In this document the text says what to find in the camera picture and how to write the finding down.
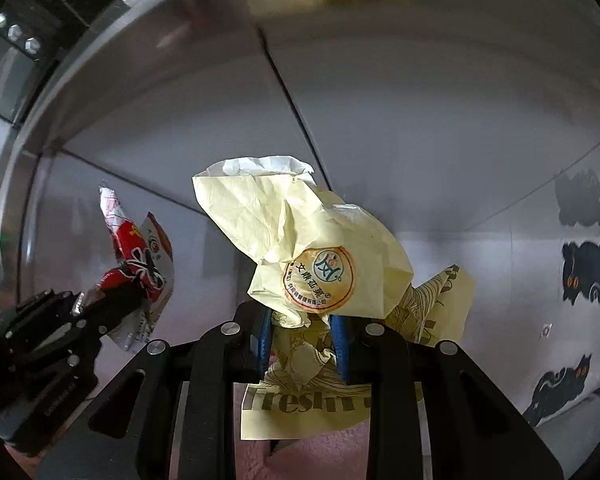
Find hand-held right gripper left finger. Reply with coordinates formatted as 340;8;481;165
35;305;275;480

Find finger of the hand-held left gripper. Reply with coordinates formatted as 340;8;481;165
86;310;142;343
72;285;146;320

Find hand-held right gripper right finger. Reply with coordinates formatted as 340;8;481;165
329;315;565;480

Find red snack wrapper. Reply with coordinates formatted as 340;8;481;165
99;186;176;353

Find yellow paper wrapper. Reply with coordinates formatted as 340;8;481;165
192;155;477;442

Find pink floor mat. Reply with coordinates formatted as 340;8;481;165
230;412;381;480

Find black cat sticker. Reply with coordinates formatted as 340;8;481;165
561;239;600;307
521;354;594;428

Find black toaster oven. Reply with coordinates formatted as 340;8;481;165
0;0;97;127

